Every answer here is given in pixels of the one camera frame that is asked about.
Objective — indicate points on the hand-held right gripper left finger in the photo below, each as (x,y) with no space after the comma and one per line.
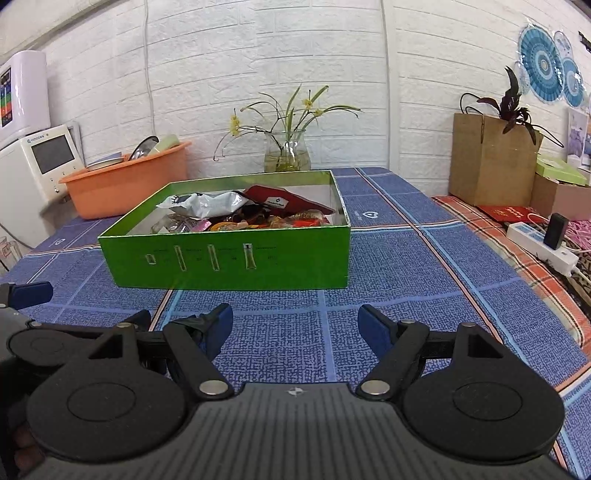
(224,321)

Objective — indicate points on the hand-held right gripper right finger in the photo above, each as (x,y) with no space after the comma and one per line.
(371,323)

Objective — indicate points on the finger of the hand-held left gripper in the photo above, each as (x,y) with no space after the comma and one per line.
(32,294)
(138,319)

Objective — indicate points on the green cardboard box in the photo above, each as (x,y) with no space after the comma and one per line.
(277,258)

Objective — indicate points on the pile of snack packets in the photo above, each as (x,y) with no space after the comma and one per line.
(203,203)

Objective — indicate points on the red nut snack packet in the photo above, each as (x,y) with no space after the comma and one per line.
(295,201)

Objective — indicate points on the person's left hand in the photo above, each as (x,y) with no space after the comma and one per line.
(25,454)

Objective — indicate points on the blue checked tablecloth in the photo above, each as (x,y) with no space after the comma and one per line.
(415,277)

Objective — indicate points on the white appliance with screen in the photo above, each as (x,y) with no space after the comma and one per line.
(23,198)

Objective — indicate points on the orange plastic basin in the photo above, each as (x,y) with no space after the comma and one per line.
(124,189)

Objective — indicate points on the orange plaid cloth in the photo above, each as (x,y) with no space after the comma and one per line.
(498,249)

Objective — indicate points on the metal bowl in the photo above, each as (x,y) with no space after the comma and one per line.
(145,148)

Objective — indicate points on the red booklet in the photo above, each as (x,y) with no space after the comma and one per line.
(505,213)

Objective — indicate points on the glass vase with yellow flowers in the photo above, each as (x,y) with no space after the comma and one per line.
(286,157)

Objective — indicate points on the pale green dish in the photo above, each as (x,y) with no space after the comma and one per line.
(167,143)

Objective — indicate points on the white power strip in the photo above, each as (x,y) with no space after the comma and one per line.
(531,237)

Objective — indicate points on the brown paper bag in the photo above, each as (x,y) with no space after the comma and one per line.
(489,161)

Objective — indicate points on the white water purifier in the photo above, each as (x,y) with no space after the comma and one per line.
(27,92)

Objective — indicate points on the black charger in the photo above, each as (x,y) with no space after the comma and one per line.
(556,230)

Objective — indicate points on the small cardboard box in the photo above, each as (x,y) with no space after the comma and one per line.
(558,196)

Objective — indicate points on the pink floral cloth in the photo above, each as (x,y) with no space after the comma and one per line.
(582,228)

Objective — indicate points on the flat pale green box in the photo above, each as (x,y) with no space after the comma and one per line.
(558,168)

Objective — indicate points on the purple leaf plant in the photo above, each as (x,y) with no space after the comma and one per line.
(512,104)

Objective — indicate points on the large blue paper fan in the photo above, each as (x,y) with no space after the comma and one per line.
(540,64)

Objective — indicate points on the medium blue paper fan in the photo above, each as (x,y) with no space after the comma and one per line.
(572,83)

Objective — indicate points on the small blue paper fan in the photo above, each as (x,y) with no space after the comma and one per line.
(563,44)

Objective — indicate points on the wall picture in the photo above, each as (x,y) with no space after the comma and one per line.
(579,134)

